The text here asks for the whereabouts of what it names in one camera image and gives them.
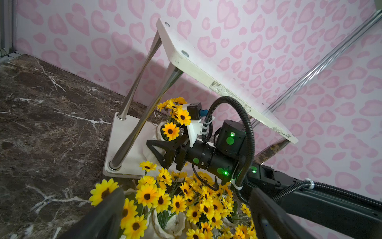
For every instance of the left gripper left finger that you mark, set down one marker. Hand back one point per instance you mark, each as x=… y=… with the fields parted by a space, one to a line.
x=102 y=222

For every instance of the sunflower pot top second-left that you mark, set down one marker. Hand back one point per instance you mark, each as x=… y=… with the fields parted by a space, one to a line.
x=210 y=210

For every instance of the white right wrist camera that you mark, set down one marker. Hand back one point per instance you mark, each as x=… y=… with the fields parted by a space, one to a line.
x=195 y=128

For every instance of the white two-tier shelf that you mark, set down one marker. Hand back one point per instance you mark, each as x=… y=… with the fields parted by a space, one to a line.
x=176 y=67

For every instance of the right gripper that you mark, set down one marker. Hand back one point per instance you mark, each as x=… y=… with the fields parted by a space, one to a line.
x=202 y=155

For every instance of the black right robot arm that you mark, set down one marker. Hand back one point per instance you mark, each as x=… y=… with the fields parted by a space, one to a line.
x=227 y=150

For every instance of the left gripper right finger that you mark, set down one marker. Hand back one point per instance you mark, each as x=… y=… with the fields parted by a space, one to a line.
x=271 y=221

